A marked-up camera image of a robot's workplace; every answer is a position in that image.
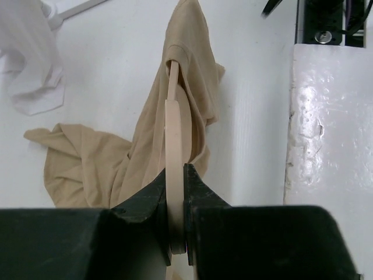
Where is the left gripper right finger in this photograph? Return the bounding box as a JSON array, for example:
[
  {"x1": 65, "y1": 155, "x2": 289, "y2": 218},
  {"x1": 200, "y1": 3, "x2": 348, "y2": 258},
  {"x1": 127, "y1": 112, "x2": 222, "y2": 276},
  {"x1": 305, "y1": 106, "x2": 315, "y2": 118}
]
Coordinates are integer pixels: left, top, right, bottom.
[{"x1": 184, "y1": 164, "x2": 361, "y2": 279}]

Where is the beige t shirt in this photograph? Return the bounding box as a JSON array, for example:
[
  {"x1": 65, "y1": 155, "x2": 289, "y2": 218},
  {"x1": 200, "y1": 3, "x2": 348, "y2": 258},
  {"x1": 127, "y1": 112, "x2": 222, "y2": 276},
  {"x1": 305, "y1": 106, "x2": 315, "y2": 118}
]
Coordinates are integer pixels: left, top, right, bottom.
[{"x1": 23, "y1": 0, "x2": 227, "y2": 209}]

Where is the wooden clothes hanger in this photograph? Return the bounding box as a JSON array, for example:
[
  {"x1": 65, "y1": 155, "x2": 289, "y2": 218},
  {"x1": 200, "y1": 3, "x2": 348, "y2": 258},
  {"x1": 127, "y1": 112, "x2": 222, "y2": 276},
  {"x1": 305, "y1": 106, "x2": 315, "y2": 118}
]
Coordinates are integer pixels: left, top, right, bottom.
[{"x1": 164, "y1": 60, "x2": 187, "y2": 256}]

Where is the white clothes rack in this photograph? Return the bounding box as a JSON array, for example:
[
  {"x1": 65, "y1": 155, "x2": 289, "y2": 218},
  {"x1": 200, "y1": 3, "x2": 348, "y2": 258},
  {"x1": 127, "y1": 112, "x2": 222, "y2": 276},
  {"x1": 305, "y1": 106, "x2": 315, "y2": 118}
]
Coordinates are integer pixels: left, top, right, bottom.
[{"x1": 39, "y1": 0, "x2": 106, "y2": 30}]

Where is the white tank top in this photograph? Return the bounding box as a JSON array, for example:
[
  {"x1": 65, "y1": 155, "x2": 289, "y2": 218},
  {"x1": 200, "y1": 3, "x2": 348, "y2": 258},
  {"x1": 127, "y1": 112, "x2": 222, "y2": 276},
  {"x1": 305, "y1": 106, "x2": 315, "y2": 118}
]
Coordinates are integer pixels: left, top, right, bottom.
[{"x1": 1, "y1": 1, "x2": 65, "y2": 116}]

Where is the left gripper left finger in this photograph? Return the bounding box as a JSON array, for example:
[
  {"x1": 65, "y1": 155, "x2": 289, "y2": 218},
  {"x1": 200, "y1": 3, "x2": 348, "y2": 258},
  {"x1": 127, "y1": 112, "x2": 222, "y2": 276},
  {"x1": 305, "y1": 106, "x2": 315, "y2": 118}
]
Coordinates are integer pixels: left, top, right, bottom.
[{"x1": 1, "y1": 173, "x2": 170, "y2": 279}]

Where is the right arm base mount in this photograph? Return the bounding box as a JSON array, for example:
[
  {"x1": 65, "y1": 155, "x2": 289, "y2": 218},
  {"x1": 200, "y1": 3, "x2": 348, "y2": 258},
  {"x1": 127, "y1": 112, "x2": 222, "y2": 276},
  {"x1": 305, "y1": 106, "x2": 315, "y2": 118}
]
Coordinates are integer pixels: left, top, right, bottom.
[{"x1": 261, "y1": 0, "x2": 368, "y2": 49}]

